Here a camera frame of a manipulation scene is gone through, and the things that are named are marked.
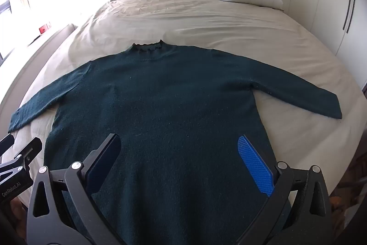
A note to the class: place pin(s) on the white window bench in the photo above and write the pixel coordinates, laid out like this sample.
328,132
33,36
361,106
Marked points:
43,47

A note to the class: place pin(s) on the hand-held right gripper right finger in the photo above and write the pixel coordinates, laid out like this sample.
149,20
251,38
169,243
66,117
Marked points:
255,167

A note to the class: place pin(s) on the dark teal towel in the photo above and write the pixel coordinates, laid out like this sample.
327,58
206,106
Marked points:
172,104

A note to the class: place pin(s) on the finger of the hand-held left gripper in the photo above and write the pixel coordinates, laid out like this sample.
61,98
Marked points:
30,151
5,143

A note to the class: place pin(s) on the red box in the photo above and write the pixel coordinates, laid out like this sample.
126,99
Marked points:
44,28

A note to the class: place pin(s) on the bed with beige sheet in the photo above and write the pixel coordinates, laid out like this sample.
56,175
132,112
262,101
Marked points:
200,21

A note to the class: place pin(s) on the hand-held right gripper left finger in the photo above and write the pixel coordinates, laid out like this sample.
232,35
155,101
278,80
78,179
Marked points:
104,157

